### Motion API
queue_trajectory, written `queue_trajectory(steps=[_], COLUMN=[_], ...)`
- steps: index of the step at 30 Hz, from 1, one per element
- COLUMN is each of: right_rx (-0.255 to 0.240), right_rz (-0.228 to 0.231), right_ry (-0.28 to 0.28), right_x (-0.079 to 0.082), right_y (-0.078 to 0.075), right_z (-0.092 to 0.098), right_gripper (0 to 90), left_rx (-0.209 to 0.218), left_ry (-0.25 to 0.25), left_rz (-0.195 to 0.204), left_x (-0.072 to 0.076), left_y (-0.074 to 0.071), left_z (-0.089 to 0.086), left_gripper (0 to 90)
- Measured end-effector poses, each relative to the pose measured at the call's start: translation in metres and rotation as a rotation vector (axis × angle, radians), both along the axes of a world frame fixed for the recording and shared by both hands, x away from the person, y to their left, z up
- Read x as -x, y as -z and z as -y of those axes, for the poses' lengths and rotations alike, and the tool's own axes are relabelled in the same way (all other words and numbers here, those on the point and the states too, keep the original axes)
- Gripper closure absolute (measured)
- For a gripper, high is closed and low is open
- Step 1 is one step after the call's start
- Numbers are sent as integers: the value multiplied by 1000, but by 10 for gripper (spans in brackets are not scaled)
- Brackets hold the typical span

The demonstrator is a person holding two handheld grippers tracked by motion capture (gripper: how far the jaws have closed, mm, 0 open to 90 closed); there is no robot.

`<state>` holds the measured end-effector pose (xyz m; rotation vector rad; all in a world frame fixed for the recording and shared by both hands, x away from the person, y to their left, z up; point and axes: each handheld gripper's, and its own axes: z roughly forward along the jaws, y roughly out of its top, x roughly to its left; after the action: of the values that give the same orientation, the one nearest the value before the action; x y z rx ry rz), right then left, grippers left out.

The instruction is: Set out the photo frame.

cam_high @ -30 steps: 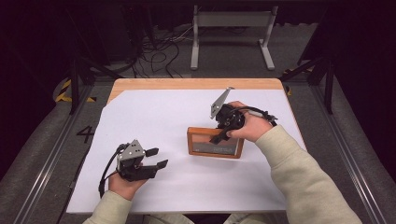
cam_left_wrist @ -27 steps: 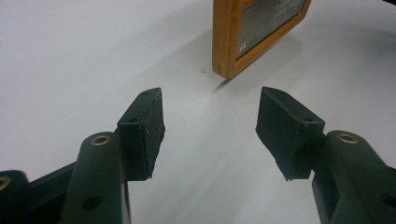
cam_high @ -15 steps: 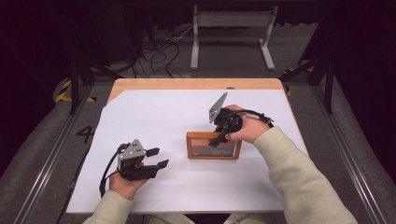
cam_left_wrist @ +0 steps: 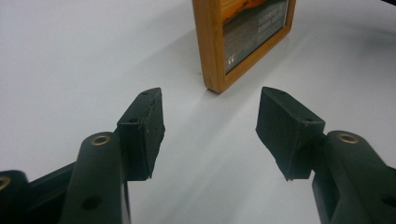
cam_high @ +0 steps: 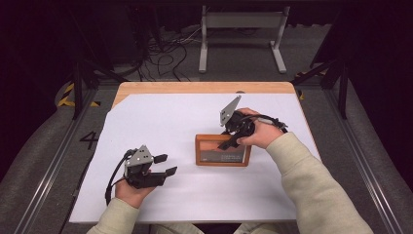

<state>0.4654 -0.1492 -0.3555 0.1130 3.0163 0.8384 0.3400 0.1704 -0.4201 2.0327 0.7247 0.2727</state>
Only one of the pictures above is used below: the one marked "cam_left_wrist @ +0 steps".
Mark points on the wooden photo frame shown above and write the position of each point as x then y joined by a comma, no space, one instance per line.
214,46

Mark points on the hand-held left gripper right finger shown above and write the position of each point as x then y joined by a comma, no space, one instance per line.
286,137

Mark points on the white paper sheet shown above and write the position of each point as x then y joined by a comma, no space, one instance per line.
62,62

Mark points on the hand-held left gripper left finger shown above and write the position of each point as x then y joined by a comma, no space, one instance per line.
141,137

